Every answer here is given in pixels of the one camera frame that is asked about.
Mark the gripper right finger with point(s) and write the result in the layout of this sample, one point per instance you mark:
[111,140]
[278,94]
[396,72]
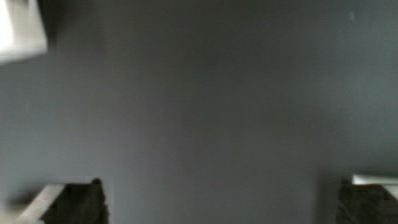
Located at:
[369,200]

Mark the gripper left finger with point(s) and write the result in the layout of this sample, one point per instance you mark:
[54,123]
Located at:
[69,204]

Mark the white table leg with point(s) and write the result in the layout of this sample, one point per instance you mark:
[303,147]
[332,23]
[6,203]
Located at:
[24,40]

